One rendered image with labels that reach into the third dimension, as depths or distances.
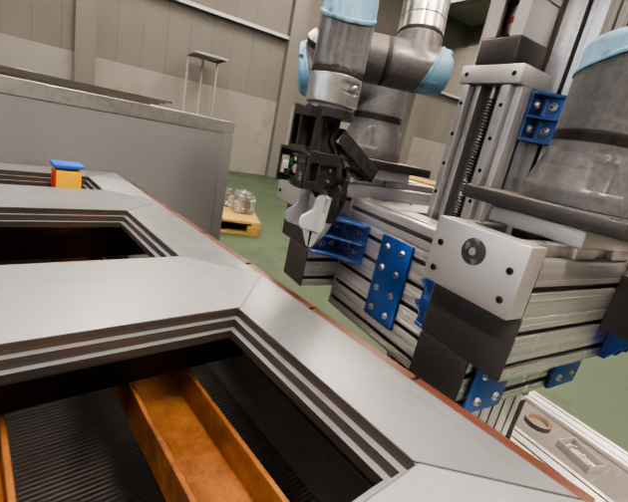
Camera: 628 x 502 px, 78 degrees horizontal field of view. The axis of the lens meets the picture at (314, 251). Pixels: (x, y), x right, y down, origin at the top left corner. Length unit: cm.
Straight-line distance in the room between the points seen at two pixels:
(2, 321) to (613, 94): 71
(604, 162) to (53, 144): 121
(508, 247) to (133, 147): 110
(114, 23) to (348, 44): 788
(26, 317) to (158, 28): 813
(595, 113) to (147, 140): 112
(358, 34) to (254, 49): 840
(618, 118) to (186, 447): 66
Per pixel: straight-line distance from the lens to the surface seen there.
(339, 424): 37
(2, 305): 49
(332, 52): 58
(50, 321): 45
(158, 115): 134
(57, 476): 71
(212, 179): 144
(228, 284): 55
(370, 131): 94
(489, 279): 51
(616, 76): 64
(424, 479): 33
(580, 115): 64
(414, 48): 70
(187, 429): 56
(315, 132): 57
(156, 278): 55
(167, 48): 848
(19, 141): 128
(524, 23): 87
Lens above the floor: 106
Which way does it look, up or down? 16 degrees down
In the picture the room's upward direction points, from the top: 12 degrees clockwise
